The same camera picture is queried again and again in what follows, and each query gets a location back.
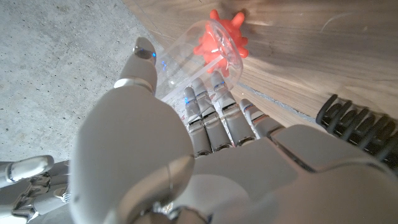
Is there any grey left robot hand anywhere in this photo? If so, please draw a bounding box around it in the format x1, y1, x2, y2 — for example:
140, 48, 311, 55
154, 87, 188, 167
70, 36, 398, 224

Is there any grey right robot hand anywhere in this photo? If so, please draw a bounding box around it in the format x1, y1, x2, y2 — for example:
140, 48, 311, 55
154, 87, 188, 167
0, 154, 71, 223

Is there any clear plastic dispenser bottle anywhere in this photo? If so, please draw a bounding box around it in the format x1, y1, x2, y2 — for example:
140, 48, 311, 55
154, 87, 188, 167
154, 19, 244, 103

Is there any black ribbed card holder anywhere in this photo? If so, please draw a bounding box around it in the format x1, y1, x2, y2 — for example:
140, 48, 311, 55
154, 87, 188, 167
315, 94, 398, 170

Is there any orange spiky stress ball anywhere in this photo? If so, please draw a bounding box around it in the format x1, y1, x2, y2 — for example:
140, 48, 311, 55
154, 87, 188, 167
193, 9, 249, 78

